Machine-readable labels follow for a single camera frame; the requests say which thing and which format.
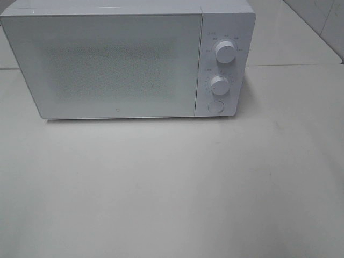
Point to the round white door button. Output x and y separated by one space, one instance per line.
216 107

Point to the white microwave oven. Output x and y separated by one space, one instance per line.
221 20

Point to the white timer knob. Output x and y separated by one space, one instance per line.
220 85

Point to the upper white power knob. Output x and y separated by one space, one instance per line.
225 51

